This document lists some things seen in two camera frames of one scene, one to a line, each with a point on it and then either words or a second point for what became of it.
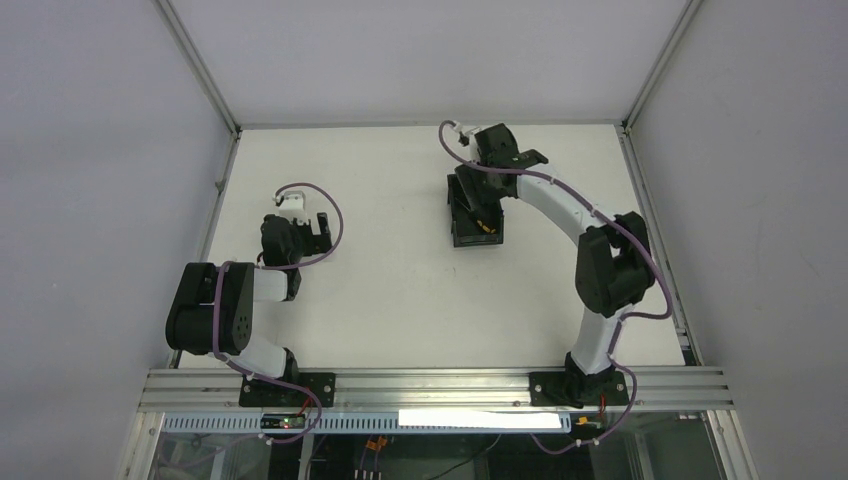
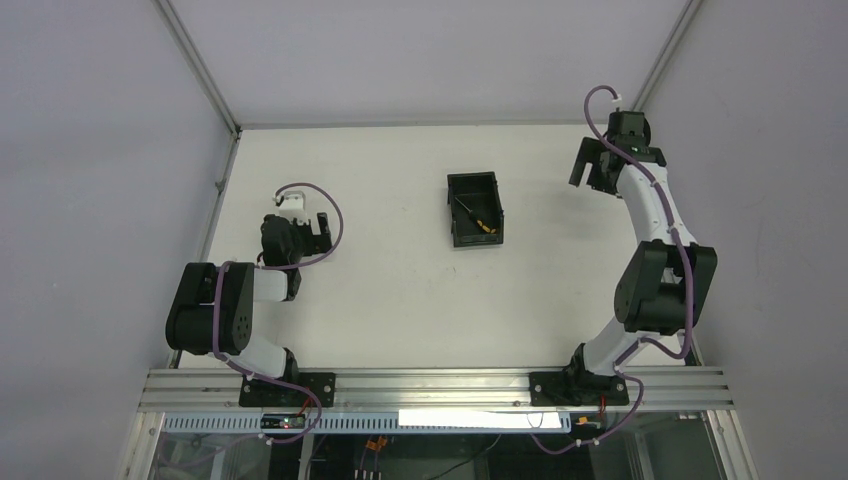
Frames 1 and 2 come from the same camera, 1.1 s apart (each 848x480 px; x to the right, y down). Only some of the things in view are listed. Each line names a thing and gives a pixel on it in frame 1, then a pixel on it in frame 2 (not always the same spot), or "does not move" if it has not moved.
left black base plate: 262,393 does not move
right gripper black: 473,198 -> 592,163
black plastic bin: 466,230 does not move
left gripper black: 313,240 does not move
